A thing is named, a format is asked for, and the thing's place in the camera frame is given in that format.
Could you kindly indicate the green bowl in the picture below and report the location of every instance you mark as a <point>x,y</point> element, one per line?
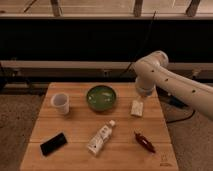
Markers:
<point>101,98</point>

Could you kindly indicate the small white box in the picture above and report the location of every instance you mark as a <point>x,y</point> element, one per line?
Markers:
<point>137,108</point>

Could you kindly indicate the black rectangular block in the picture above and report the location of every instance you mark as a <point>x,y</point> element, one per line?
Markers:
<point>53,144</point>

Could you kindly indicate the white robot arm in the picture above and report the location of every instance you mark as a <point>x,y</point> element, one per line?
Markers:
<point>151,72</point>

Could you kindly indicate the white plastic bottle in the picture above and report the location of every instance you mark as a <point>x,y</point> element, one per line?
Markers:
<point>97,142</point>

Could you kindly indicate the red chili pepper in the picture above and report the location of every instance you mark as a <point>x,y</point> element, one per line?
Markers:
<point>142,140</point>

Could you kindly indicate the white plastic cup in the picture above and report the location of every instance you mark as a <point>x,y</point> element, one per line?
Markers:
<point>60,101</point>

